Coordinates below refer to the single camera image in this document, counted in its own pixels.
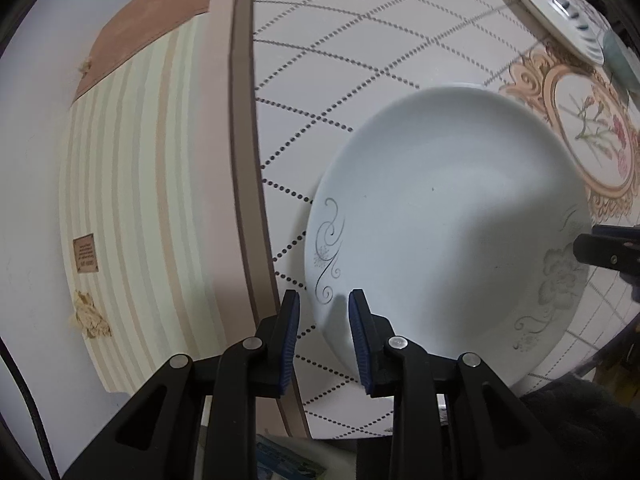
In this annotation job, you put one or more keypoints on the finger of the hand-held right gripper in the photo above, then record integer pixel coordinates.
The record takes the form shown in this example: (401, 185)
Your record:
(607, 252)

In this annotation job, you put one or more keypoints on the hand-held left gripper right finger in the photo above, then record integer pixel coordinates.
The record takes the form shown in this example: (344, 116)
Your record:
(358, 340)

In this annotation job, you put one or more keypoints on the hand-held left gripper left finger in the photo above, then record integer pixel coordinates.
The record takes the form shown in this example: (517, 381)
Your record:
(291, 340)

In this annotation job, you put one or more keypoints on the white floral-print plate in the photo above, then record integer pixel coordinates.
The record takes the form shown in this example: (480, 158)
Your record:
(425, 210)

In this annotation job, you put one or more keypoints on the white bowl with pale outside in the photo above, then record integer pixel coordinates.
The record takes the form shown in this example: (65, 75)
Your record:
(622, 57)

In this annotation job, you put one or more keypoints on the blue-striped plate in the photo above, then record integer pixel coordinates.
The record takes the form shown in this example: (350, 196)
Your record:
(555, 5)

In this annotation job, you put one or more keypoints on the blue packet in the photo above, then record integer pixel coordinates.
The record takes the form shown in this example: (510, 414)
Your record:
(290, 460)

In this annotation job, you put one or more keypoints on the person's dark fleece clothing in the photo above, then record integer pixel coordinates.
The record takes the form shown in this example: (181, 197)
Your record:
(590, 435)

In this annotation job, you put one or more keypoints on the large crumpled tissue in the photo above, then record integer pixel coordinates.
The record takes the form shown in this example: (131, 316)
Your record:
(90, 315)

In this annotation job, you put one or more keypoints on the striped beige and brown mat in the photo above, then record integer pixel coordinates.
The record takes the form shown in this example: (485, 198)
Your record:
(150, 185)

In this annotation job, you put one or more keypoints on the diamond-pattern floral tablecloth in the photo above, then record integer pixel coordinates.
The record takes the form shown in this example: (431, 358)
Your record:
(350, 35)

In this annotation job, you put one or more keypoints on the small crumpled tissue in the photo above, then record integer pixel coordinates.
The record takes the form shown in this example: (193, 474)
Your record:
(85, 66)

